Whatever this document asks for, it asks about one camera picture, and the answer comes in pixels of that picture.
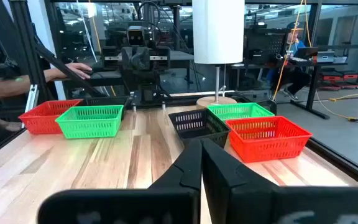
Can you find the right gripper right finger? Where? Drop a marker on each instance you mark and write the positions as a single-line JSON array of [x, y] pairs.
[[259, 205]]

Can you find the black vertical frame post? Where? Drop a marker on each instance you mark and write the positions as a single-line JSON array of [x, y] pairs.
[[26, 37]]

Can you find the person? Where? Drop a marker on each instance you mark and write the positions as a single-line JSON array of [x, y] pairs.
[[294, 46]]

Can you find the white shade table lamp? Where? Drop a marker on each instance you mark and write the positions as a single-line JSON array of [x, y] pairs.
[[217, 31]]

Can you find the black plastic slotted basket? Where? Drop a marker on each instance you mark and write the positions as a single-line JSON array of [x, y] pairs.
[[197, 132], [104, 101]]

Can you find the person's hand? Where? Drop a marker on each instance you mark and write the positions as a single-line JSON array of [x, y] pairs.
[[79, 70]]

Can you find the black office desk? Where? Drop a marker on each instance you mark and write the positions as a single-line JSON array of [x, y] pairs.
[[311, 93]]

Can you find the black pegboard panel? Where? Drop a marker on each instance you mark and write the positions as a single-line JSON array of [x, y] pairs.
[[264, 43]]

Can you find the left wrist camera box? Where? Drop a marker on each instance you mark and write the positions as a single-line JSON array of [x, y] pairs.
[[135, 35]]

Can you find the person's forearm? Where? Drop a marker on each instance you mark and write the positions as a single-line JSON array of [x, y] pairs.
[[11, 87]]

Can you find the red plastic slotted basket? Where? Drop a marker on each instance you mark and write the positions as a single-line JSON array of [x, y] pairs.
[[39, 121], [266, 146]]

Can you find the silver aluminium extrusion bar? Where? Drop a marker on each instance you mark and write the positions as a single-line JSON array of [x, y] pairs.
[[31, 99]]

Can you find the green plastic slotted basket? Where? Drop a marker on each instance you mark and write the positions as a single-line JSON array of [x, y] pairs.
[[89, 127], [238, 110]]

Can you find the grey laptop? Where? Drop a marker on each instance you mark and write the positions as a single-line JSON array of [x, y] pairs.
[[325, 57]]

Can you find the red black tool case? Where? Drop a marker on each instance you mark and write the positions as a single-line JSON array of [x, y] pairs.
[[331, 77]]

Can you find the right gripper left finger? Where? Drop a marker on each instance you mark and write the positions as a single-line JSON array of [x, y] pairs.
[[166, 205]]

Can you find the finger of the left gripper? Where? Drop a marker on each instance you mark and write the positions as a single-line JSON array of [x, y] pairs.
[[129, 59], [143, 59]]

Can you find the black diagonal frame brace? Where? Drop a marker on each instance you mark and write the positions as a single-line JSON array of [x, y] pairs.
[[64, 70]]

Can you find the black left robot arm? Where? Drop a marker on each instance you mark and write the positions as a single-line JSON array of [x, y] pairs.
[[145, 85]]

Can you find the silver table standoff bolt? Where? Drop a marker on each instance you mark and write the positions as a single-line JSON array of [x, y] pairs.
[[163, 106], [134, 107]]

